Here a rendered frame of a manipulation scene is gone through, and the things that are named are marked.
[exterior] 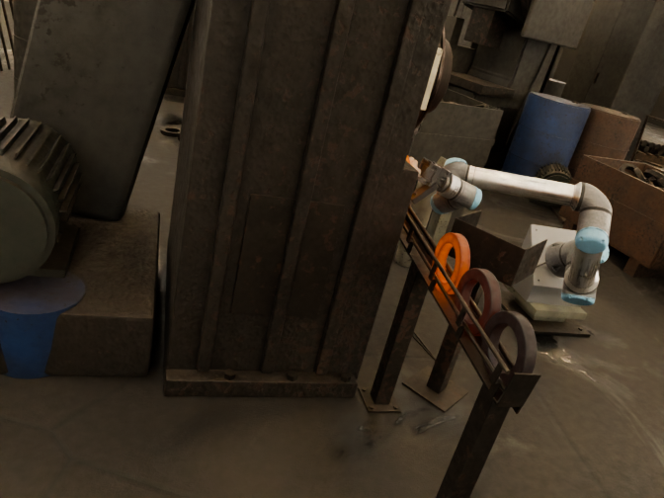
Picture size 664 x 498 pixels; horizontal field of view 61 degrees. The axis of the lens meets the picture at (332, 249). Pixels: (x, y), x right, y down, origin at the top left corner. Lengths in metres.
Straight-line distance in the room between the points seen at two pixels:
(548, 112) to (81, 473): 4.81
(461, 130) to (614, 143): 1.69
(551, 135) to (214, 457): 4.50
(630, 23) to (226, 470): 6.30
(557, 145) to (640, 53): 1.78
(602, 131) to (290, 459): 4.71
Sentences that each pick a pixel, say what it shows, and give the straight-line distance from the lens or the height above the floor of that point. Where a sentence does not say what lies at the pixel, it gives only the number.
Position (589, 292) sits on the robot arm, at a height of 0.34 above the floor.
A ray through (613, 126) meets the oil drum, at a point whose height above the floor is 0.77.
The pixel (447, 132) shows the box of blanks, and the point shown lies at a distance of 4.74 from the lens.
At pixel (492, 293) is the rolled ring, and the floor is 0.72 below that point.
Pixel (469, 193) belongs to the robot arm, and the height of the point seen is 0.75.
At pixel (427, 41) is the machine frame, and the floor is 1.25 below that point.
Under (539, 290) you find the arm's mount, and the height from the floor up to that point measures 0.20.
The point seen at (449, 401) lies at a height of 0.01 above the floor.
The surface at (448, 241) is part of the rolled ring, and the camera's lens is 1.72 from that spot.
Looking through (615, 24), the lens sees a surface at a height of 1.67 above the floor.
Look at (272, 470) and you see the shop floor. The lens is 1.84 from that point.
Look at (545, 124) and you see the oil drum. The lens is 5.62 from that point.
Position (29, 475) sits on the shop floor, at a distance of 1.81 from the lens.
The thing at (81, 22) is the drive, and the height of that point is 1.02.
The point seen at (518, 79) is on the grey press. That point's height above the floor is 0.94.
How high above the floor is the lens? 1.32
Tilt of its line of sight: 24 degrees down
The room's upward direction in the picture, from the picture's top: 14 degrees clockwise
